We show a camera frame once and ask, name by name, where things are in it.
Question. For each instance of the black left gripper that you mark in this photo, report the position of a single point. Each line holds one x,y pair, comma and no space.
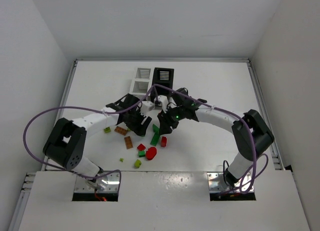
136,121

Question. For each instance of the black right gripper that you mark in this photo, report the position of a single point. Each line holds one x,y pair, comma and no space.
168,119

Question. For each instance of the green slope lego brick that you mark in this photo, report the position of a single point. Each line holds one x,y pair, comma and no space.
155,128

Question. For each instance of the red rectangular lego brick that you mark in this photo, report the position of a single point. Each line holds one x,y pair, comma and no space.
163,142

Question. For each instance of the green lego plate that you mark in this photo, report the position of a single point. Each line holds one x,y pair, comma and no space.
155,139

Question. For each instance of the small red lego brick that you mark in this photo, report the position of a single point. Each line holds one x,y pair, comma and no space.
141,147

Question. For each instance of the brown lego plate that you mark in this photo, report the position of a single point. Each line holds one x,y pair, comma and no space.
121,130
128,142

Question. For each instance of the red rounded lego brick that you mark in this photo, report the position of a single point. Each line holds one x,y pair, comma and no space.
151,153

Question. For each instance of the lime curved lego brick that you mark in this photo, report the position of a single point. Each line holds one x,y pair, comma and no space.
137,163

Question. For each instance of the lime square lego brick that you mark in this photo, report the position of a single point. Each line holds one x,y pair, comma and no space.
107,130

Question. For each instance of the small green lego brick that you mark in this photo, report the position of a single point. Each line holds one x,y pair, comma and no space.
141,153

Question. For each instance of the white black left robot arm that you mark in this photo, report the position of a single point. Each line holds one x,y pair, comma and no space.
66,142

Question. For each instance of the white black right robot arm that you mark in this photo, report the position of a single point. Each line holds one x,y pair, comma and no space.
251,134

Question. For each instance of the black slatted container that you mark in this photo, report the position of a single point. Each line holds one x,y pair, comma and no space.
164,77

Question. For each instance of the white slatted container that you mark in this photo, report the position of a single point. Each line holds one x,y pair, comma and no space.
141,82

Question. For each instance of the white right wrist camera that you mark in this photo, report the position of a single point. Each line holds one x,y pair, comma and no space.
162,101

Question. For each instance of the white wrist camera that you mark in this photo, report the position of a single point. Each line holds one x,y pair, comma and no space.
146,106
162,101

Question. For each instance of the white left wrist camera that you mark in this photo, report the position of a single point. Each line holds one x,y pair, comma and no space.
146,106

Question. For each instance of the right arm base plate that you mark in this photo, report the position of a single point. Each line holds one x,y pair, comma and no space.
217,183

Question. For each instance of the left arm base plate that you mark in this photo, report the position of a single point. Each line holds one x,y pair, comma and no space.
108,184

